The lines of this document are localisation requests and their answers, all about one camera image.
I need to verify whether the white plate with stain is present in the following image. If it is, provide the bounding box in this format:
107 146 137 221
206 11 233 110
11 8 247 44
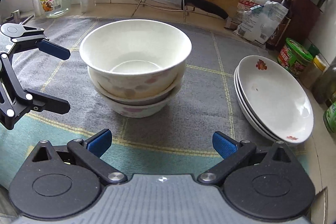
237 55 314 145

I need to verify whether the white bowl floral print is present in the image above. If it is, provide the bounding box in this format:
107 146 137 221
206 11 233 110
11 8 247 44
99 85 182 118

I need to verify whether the plain white bowl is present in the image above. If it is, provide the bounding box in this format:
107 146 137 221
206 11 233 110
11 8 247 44
79 19 193 100

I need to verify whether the white plate fruit decor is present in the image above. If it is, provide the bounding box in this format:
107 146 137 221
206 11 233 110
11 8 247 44
234 69 277 141

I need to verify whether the steel soap dispenser pump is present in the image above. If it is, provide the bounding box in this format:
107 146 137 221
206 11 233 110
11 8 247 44
11 10 21 24

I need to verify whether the teal mat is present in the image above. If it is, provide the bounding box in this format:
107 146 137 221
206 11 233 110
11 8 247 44
0 113 310 183

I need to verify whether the grey checked table mat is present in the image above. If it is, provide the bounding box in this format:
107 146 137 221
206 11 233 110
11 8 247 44
13 18 268 151

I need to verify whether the green label pickle jar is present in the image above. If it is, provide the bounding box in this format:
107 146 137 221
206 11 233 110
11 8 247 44
323 102 336 133

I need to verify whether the yellow lid spice jar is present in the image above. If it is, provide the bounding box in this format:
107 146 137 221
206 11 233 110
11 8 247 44
299 55 326 89

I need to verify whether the dark glass oil bottle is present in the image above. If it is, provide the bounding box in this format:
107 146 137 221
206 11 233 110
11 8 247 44
311 59 335 104

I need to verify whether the green lid sauce tub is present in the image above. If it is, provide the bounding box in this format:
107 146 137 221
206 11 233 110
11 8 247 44
277 38 313 78

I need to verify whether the dark soy sauce bottle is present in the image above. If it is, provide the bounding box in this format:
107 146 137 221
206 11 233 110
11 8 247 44
266 0 294 50

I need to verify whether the green cap small bottle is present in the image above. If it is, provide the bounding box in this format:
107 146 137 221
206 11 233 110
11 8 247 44
308 44 320 58

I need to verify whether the white plastic food bag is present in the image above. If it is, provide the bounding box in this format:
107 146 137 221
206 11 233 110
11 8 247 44
234 1 288 45

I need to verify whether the red white clipped bag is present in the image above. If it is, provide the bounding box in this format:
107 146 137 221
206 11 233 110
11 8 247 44
224 0 270 30

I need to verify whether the dark red knife block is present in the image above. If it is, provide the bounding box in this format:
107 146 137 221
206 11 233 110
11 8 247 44
284 0 326 43

